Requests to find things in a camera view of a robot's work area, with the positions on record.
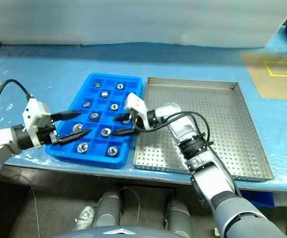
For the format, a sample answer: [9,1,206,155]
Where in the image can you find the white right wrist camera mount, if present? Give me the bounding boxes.
[123,92,150,129]

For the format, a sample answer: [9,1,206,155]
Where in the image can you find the blue compartment tray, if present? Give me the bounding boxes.
[45,72,144,170]

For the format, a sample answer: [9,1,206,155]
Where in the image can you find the dark grey rounded shape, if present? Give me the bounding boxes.
[164,198,193,238]
[93,189,123,228]

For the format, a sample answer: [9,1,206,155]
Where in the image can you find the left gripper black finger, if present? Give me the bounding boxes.
[57,128,92,146]
[51,111,84,122]

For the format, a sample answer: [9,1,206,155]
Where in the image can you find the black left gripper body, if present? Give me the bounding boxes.
[35,113,60,147]

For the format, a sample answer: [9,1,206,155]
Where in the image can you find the thin grey wire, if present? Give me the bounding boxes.
[120,187,142,225]
[16,175,40,238]

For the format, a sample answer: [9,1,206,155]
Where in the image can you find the perforated steel tray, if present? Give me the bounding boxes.
[132,76,275,183]

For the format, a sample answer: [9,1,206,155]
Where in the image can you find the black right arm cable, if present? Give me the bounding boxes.
[133,111,243,199]

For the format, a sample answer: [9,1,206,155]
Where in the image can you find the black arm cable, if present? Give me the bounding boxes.
[133,111,243,199]
[0,78,35,124]

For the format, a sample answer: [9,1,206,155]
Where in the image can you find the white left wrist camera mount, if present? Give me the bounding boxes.
[22,98,51,149]

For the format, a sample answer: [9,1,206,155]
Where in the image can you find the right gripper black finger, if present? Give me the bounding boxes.
[112,113,131,122]
[113,127,137,136]

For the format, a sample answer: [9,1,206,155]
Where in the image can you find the brown cardboard sheet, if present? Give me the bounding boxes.
[239,51,287,101]

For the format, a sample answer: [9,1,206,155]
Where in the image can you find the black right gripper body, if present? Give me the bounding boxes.
[128,111,144,129]

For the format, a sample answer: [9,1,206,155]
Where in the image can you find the white foam sheet backdrop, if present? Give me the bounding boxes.
[0,0,287,48]

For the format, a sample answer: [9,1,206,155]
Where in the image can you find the grey robot torso with emblem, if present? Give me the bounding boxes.
[51,224,183,238]

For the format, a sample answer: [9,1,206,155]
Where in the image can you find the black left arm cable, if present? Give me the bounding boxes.
[0,78,35,124]

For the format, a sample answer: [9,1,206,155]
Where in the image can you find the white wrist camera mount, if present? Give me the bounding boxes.
[22,98,51,149]
[123,92,150,129]

